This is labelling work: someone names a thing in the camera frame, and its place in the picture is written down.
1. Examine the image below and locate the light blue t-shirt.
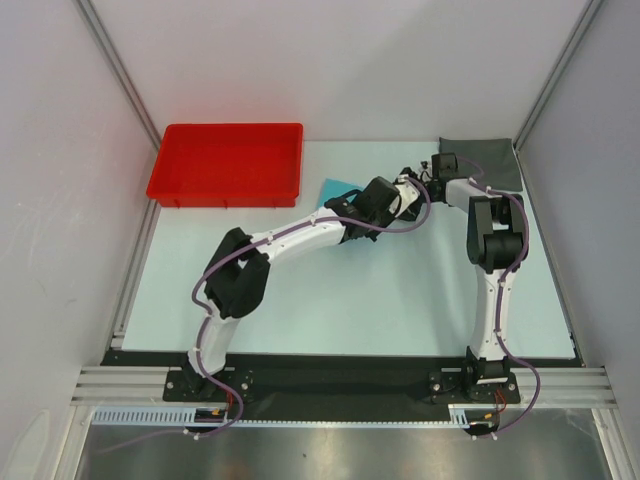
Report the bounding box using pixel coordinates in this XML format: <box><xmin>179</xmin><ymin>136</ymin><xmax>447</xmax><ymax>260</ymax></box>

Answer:
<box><xmin>317</xmin><ymin>178</ymin><xmax>362</xmax><ymax>208</ymax></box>

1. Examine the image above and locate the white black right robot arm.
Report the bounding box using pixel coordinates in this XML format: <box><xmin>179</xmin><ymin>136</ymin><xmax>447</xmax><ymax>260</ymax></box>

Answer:
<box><xmin>419</xmin><ymin>153</ymin><xmax>529</xmax><ymax>402</ymax></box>

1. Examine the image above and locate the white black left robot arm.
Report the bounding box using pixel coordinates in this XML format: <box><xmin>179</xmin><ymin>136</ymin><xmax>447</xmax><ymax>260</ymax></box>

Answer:
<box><xmin>182</xmin><ymin>174</ymin><xmax>431</xmax><ymax>399</ymax></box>

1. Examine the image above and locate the red plastic tray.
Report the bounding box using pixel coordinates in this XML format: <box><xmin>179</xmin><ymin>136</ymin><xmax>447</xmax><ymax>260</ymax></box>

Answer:
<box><xmin>146</xmin><ymin>123</ymin><xmax>304</xmax><ymax>208</ymax></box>

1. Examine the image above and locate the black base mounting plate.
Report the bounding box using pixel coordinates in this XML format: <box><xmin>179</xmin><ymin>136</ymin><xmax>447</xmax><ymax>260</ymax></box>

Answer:
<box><xmin>101</xmin><ymin>350</ymin><xmax>582</xmax><ymax>417</ymax></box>

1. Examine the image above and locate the folded grey t-shirt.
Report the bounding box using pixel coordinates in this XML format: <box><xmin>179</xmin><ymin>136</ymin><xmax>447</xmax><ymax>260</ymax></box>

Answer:
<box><xmin>439</xmin><ymin>137</ymin><xmax>523</xmax><ymax>192</ymax></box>

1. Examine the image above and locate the white slotted cable duct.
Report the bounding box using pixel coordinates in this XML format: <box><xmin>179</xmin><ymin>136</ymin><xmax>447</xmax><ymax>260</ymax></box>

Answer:
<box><xmin>92</xmin><ymin>404</ymin><xmax>498</xmax><ymax>429</ymax></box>

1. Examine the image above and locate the aluminium front frame rail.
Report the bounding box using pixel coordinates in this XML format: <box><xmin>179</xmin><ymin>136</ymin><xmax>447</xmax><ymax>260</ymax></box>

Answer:
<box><xmin>71</xmin><ymin>366</ymin><xmax>617</xmax><ymax>409</ymax></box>

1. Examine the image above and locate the left aluminium corner post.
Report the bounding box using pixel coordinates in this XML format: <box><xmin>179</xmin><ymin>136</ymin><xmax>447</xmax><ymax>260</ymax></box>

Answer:
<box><xmin>73</xmin><ymin>0</ymin><xmax>161</xmax><ymax>151</ymax></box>

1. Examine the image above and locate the aluminium corner post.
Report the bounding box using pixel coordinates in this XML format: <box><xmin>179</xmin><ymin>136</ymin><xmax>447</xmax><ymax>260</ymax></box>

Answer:
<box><xmin>73</xmin><ymin>0</ymin><xmax>161</xmax><ymax>151</ymax></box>
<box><xmin>513</xmin><ymin>0</ymin><xmax>606</xmax><ymax>153</ymax></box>

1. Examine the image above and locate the right aluminium corner post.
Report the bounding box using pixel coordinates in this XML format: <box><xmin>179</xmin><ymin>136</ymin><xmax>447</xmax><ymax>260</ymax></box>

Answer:
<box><xmin>513</xmin><ymin>0</ymin><xmax>606</xmax><ymax>153</ymax></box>

